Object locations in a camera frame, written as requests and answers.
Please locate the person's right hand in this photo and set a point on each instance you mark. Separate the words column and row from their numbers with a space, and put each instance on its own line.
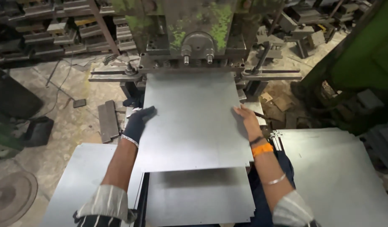
column 249, row 121

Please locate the person's left hand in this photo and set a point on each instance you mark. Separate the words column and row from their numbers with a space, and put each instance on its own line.
column 135, row 124

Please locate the grey metal sheet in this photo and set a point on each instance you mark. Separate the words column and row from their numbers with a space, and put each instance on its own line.
column 194, row 123

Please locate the black wrist thread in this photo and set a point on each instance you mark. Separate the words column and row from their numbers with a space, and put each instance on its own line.
column 257, row 140

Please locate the grey steel bars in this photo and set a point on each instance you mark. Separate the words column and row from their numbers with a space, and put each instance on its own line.
column 107, row 121

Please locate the orange wristband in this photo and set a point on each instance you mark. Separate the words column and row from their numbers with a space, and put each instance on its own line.
column 262, row 149

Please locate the scrap cardboard pieces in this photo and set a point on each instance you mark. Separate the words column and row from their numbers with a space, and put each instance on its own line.
column 277, row 102

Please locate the black foot pedal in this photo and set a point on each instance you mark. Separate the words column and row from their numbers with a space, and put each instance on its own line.
column 79, row 103

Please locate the silver bangle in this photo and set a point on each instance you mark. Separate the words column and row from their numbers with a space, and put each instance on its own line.
column 276, row 180

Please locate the person's dark trousers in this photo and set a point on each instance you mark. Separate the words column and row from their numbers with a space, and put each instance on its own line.
column 266, row 189

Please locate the stack of plain metal sheets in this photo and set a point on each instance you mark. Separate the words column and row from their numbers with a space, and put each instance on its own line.
column 86, row 186

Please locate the stack of metal sheets underneath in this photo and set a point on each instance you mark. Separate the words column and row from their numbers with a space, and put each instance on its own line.
column 200, row 198

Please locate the green power press machine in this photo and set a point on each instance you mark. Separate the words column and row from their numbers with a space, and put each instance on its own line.
column 194, row 41

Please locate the stack of notched metal sheets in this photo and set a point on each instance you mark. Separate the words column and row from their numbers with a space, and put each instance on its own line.
column 335, row 176

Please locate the heap of metal dies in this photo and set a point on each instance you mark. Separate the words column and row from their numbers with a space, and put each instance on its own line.
column 307, row 28

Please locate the dark machine part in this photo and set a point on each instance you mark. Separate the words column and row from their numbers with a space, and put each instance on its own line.
column 14, row 97

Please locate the rack of metal dies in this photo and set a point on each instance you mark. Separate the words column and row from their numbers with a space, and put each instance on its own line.
column 55, row 28

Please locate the round metal wheel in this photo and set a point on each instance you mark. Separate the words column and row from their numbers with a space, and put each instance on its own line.
column 11, row 198

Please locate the green machine frame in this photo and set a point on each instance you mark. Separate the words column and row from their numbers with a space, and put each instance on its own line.
column 351, row 63

